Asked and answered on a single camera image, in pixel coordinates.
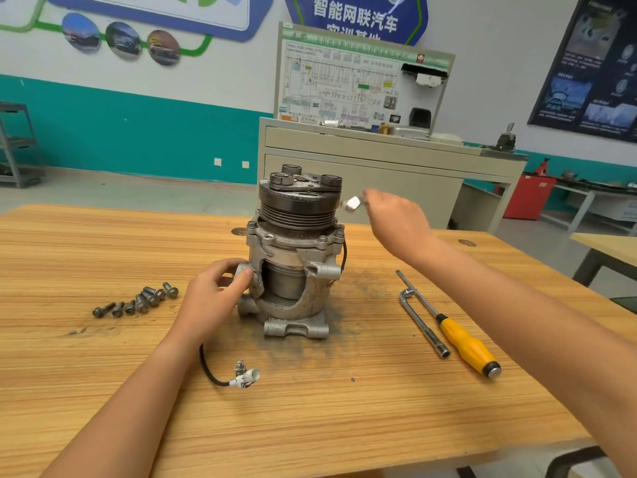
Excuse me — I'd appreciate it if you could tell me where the person's right hand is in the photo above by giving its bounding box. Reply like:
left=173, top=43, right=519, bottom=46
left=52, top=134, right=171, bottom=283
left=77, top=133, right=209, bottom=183
left=363, top=189, right=441, bottom=263

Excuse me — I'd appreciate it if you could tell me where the dark wall poster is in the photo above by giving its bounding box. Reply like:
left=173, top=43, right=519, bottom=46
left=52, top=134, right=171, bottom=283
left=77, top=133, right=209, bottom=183
left=528, top=0, right=637, bottom=143

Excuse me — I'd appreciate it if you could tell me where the person's left forearm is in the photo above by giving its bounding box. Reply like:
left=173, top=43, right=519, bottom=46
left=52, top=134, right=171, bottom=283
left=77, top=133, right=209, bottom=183
left=40, top=331, right=200, bottom=478

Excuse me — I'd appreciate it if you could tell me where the wooden side table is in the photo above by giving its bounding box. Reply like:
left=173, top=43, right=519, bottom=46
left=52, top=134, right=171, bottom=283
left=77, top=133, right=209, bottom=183
left=570, top=232, right=637, bottom=289

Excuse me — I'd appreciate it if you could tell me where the blue hexagon wall sign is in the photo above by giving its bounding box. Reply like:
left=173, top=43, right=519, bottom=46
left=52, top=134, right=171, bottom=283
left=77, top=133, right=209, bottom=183
left=283, top=0, right=430, bottom=46

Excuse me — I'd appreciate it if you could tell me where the red cabinet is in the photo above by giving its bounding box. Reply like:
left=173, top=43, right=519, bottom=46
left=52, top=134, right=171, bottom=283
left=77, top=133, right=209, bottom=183
left=502, top=172, right=559, bottom=221

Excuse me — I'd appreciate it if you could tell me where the grey metal shelf cart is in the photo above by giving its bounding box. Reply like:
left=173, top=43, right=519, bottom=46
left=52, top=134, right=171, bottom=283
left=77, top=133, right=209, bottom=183
left=0, top=101, right=44, bottom=189

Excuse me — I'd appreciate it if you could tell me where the round photo wall decal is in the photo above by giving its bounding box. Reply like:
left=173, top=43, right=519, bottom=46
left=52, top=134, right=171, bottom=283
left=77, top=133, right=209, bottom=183
left=146, top=29, right=182, bottom=66
left=106, top=21, right=143, bottom=60
left=62, top=13, right=102, bottom=52

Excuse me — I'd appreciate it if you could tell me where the beige workbench cabinet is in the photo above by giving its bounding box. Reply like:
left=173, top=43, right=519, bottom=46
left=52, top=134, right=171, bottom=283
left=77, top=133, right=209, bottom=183
left=257, top=117, right=529, bottom=233

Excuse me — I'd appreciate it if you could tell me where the grey metal compressor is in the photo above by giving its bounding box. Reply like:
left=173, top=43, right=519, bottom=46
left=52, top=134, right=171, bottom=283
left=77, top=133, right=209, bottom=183
left=199, top=164, right=348, bottom=389

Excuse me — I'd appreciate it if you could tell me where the small black device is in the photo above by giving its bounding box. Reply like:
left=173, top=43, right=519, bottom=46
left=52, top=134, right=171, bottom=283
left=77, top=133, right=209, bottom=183
left=494, top=122, right=519, bottom=152

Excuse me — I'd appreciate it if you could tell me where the blue rounded infographic panel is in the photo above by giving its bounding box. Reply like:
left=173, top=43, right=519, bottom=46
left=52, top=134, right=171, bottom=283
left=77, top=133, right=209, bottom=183
left=42, top=0, right=276, bottom=42

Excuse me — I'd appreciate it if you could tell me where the person's right forearm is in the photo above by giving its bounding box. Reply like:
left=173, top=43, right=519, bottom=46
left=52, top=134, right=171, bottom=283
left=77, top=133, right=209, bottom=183
left=413, top=238, right=637, bottom=478

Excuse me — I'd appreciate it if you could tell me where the silver L-shaped socket wrench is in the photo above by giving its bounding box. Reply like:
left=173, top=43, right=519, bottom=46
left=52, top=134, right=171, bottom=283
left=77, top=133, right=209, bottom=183
left=399, top=289, right=452, bottom=359

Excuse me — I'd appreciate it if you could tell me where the yellow handled screwdriver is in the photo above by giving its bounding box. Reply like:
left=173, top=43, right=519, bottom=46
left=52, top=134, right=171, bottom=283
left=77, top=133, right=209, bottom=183
left=396, top=270, right=503, bottom=379

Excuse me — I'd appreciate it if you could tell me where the person's left hand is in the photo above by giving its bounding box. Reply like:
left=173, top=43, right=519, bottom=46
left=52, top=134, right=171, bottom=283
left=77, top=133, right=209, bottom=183
left=164, top=258, right=255, bottom=349

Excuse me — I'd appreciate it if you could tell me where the white wiring display board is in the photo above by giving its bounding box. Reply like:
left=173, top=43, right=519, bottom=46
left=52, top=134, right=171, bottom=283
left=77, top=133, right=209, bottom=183
left=275, top=21, right=457, bottom=135

